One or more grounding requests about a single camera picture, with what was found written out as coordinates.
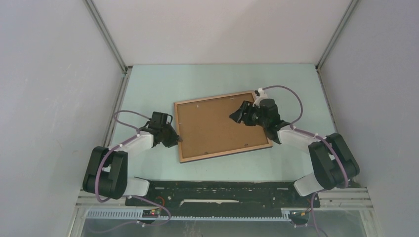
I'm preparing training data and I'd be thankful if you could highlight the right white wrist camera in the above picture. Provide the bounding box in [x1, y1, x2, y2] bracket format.
[253, 88, 268, 107]

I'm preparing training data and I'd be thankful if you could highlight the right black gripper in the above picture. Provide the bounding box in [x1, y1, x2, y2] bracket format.
[230, 100, 269, 128]

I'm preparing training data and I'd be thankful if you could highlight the right aluminium corner post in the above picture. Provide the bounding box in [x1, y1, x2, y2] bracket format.
[316, 0, 361, 73]

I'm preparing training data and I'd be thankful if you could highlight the left aluminium corner post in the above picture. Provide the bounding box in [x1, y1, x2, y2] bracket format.
[83, 0, 128, 74]

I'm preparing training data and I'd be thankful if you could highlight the brown backing board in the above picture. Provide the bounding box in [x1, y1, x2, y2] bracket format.
[174, 91, 273, 163]

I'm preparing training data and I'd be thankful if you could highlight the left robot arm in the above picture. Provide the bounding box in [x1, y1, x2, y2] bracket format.
[82, 111, 180, 206]

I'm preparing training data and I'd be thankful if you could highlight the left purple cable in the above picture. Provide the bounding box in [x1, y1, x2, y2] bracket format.
[94, 110, 172, 228]

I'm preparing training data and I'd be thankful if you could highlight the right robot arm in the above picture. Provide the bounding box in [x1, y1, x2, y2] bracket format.
[229, 98, 360, 206]

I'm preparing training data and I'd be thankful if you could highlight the aluminium corner post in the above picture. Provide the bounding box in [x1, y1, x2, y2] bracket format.
[83, 0, 128, 74]
[316, 0, 361, 73]

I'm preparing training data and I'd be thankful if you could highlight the wooden picture frame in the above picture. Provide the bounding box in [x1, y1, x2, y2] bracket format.
[173, 90, 274, 164]

